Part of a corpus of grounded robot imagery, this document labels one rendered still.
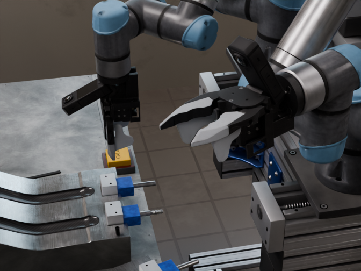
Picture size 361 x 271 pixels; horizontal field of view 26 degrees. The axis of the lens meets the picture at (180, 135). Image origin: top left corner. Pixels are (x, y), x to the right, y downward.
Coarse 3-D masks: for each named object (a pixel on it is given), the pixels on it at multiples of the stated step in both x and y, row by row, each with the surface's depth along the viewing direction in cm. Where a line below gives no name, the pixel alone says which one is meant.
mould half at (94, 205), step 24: (24, 192) 186; (96, 192) 186; (24, 216) 178; (48, 216) 180; (72, 216) 179; (0, 240) 168; (24, 240) 171; (48, 240) 173; (72, 240) 172; (96, 240) 172; (120, 240) 173; (0, 264) 170; (24, 264) 172; (48, 264) 173; (72, 264) 174; (96, 264) 176; (120, 264) 177
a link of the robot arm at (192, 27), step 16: (192, 0) 161; (208, 0) 162; (160, 16) 164; (176, 16) 162; (192, 16) 161; (208, 16) 162; (160, 32) 165; (176, 32) 162; (192, 32) 160; (208, 32) 161; (192, 48) 163; (208, 48) 164
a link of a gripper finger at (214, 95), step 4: (208, 92) 115; (212, 92) 115; (216, 92) 115; (200, 96) 114; (204, 96) 114; (208, 96) 114; (212, 96) 114; (216, 96) 114; (192, 100) 113; (196, 100) 113; (216, 100) 114; (216, 104) 114
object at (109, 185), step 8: (104, 176) 186; (112, 176) 186; (128, 176) 189; (104, 184) 184; (112, 184) 184; (120, 184) 186; (128, 184) 186; (136, 184) 187; (144, 184) 188; (152, 184) 188; (104, 192) 184; (112, 192) 185; (120, 192) 186; (128, 192) 186
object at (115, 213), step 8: (112, 208) 177; (120, 208) 177; (128, 208) 179; (136, 208) 179; (112, 216) 175; (120, 216) 175; (128, 216) 176; (136, 216) 177; (144, 216) 179; (112, 224) 176; (120, 224) 176; (128, 224) 177; (136, 224) 178
